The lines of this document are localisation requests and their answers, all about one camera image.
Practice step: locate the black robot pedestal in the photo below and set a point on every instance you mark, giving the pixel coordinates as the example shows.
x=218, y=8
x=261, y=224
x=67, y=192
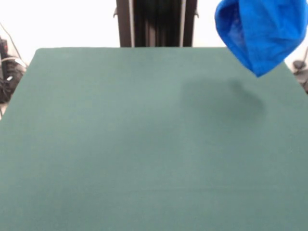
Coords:
x=156, y=24

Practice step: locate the black chair base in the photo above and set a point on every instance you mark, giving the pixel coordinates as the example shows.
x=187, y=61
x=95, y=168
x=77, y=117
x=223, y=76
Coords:
x=299, y=64

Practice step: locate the blue printed t-shirt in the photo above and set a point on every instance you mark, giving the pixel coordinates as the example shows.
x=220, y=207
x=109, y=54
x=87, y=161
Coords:
x=260, y=36

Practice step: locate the dark green table cloth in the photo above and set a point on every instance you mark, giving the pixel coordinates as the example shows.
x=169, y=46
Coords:
x=96, y=144

